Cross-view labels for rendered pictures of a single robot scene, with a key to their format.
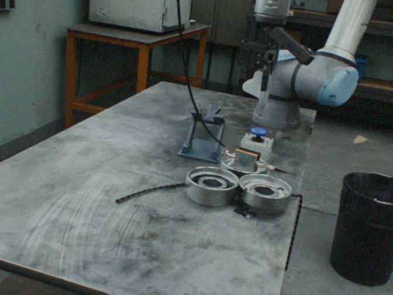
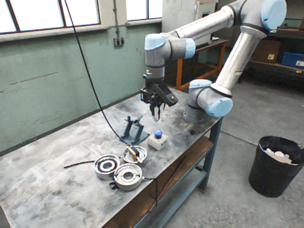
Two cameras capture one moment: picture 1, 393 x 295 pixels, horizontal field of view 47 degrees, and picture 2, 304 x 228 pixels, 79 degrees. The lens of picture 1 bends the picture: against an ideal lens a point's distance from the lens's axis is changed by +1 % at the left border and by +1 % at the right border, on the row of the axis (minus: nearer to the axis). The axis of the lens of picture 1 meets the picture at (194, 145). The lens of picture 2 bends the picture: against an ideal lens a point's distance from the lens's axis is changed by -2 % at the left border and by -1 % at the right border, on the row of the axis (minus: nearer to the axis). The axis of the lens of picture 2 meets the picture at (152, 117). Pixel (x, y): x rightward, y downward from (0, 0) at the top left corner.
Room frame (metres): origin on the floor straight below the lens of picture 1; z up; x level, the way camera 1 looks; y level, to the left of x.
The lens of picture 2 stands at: (0.42, -0.45, 1.40)
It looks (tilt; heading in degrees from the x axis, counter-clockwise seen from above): 32 degrees down; 27
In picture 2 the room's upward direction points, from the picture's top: straight up
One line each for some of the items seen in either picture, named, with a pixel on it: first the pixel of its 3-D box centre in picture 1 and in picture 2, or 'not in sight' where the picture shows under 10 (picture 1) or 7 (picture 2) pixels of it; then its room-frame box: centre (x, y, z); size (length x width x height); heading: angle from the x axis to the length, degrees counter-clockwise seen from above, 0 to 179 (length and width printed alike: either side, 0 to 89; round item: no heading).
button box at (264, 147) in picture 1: (257, 147); (158, 139); (1.07, -0.16, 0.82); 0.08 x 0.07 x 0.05; 166
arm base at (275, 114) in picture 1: (278, 107); (196, 109); (1.39, -0.25, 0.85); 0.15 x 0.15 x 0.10
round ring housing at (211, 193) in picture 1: (211, 186); (107, 166); (0.81, -0.04, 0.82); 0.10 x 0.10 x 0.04
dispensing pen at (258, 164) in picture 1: (258, 163); (137, 156); (0.90, -0.14, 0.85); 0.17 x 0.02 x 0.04; 63
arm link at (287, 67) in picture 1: (288, 71); (200, 92); (1.38, -0.25, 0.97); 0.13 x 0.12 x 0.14; 47
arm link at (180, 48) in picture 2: not in sight; (177, 48); (1.15, -0.19, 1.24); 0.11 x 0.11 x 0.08; 47
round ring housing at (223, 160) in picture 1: (242, 171); (134, 157); (0.91, -0.11, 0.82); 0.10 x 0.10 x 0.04
